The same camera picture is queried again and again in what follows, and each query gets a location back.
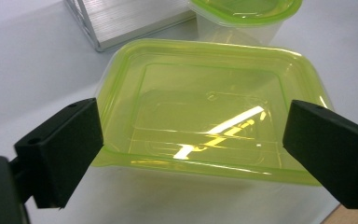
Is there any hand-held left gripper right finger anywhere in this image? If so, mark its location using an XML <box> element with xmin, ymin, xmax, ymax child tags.
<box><xmin>282</xmin><ymin>99</ymin><xmax>358</xmax><ymax>210</ymax></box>

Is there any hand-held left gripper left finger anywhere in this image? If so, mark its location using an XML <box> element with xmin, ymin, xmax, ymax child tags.
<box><xmin>13</xmin><ymin>97</ymin><xmax>104</xmax><ymax>209</ymax></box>

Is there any yellow-green plastic container lid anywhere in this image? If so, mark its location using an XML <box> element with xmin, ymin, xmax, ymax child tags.
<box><xmin>91</xmin><ymin>37</ymin><xmax>337</xmax><ymax>189</ymax></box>

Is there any small rounded green-lidded plastic container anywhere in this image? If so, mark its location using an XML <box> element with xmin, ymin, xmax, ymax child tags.
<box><xmin>187</xmin><ymin>0</ymin><xmax>304</xmax><ymax>48</ymax></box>

